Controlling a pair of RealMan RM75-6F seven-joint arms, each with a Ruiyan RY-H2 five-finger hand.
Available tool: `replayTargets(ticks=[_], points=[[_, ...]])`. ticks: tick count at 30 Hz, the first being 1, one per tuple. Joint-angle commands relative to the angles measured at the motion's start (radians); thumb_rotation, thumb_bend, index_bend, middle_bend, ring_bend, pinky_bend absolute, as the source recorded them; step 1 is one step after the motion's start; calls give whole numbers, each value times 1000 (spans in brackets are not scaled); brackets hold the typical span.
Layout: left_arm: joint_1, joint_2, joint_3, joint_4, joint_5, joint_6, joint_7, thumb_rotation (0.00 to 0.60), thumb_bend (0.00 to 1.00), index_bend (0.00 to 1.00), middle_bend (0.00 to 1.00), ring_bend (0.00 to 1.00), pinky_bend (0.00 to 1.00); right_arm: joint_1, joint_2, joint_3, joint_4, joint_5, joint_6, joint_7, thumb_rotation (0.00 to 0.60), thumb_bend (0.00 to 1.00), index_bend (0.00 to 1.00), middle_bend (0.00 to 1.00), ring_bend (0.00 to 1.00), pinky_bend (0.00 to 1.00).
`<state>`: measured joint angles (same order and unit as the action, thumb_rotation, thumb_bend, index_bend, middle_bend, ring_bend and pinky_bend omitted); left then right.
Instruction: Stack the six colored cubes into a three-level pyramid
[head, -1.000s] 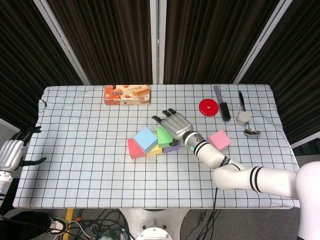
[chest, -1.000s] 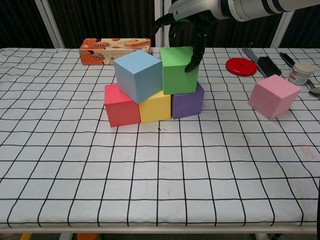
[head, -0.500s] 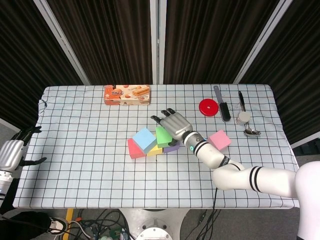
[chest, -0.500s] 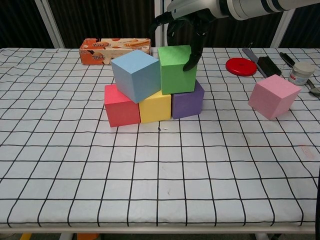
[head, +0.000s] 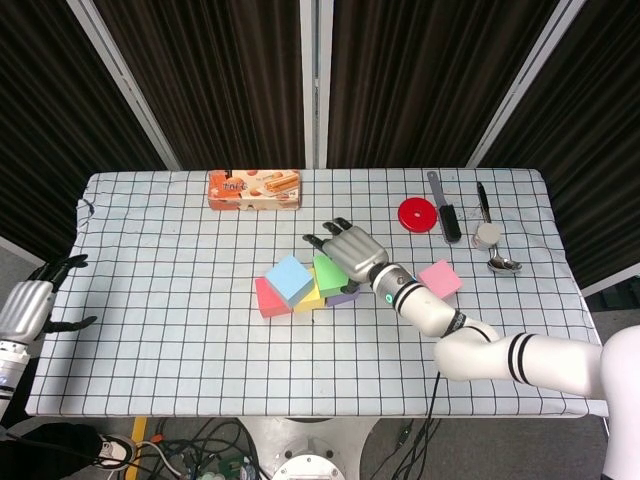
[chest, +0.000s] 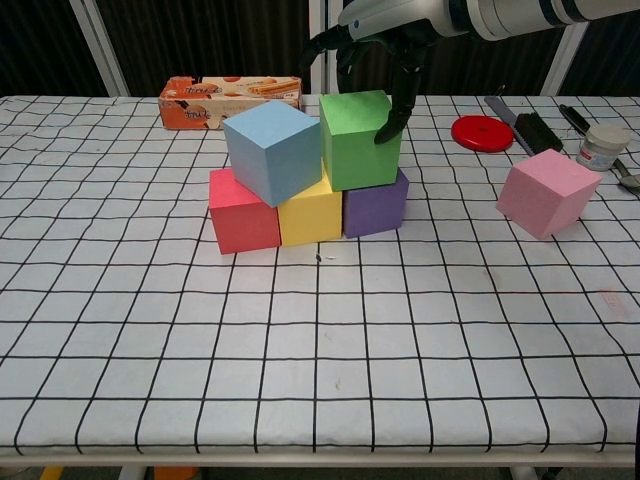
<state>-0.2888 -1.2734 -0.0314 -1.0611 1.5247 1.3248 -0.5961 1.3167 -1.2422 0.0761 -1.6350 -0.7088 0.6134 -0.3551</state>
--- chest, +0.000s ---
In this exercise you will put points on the dark pleated curtain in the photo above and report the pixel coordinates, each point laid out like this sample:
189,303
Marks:
210,35
475,70
615,65
35,40

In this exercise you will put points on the red foam cube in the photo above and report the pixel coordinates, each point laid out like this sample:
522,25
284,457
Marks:
242,220

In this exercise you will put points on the light blue foam cube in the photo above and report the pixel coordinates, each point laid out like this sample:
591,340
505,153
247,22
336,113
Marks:
270,150

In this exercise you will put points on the yellow foam cube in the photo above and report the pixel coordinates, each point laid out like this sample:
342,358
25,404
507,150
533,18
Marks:
312,217

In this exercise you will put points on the orange wafer snack box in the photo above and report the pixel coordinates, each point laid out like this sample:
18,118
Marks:
200,107

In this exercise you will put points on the white frame post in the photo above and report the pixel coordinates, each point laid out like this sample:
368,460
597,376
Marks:
560,65
101,50
322,15

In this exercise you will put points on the white black-checked tablecloth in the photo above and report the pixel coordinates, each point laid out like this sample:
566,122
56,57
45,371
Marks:
320,375

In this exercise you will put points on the metal spoon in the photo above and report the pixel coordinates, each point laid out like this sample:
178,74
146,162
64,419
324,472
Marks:
631,180

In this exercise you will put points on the small white jar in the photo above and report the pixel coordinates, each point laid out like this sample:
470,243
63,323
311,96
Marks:
602,147

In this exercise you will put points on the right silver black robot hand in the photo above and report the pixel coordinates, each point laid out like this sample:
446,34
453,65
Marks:
395,20

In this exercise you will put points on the green foam cube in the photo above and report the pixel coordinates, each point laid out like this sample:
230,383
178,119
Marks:
357,155

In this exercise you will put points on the purple foam cube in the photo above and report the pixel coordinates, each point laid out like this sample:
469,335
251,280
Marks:
375,210

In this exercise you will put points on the red round disc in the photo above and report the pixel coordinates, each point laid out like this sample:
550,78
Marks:
482,132

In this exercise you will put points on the pink foam cube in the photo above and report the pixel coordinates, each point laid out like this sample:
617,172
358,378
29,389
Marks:
550,192

